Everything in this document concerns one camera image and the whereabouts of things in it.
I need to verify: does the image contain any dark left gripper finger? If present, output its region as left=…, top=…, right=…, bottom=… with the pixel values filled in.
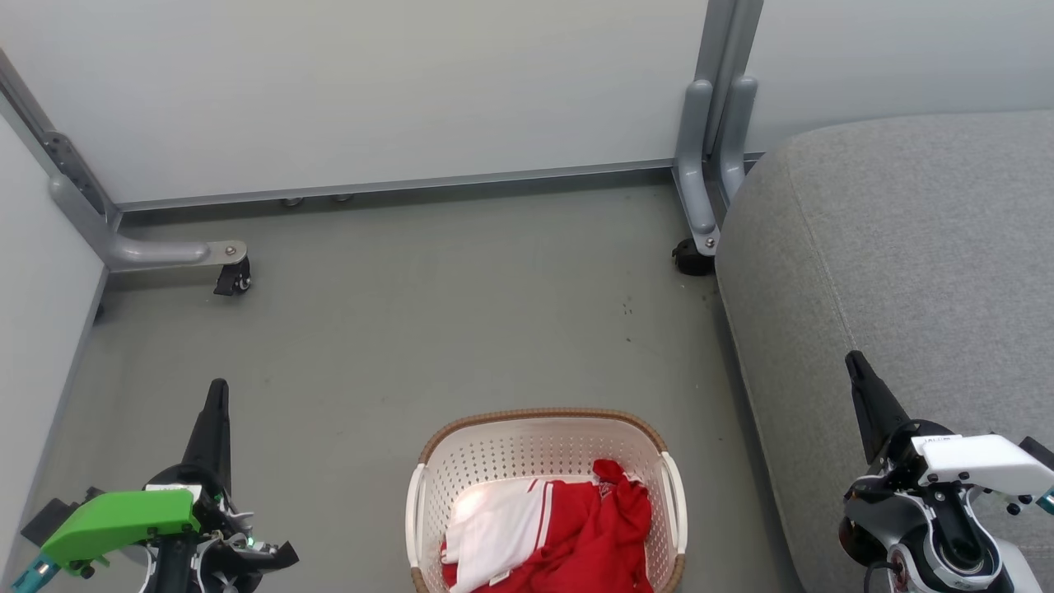
left=183, top=378, right=234, bottom=495

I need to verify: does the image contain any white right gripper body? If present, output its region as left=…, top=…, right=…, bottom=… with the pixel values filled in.
left=844, top=420, right=1054, bottom=516

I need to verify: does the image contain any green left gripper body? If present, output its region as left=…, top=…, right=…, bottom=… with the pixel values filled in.
left=40, top=464, right=299, bottom=573

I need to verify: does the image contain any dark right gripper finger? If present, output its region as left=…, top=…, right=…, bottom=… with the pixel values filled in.
left=846, top=350, right=912, bottom=467

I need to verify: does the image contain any plain red garment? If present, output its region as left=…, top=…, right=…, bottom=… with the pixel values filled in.
left=494, top=459, right=655, bottom=593

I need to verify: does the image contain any red and white striped garment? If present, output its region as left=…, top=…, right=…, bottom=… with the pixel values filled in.
left=441, top=476, right=594, bottom=593

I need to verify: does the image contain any grey fabric sofa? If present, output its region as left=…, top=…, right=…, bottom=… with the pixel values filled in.
left=715, top=110, right=1054, bottom=593

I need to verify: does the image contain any black caster wheel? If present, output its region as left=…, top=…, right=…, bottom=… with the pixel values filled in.
left=213, top=257, right=252, bottom=297
left=672, top=239, right=716, bottom=277

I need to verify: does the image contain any white perforated laundry basket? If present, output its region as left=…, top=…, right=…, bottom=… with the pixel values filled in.
left=404, top=408, right=688, bottom=593

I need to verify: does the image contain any teal plug left camera cable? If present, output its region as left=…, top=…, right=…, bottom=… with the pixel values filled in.
left=8, top=554, right=60, bottom=593

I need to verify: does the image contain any grey partition bottom rail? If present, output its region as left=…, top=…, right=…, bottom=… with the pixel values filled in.
left=115, top=155, right=678, bottom=213

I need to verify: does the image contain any grey upright partition post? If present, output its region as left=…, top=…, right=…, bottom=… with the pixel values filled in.
left=694, top=0, right=764, bottom=157

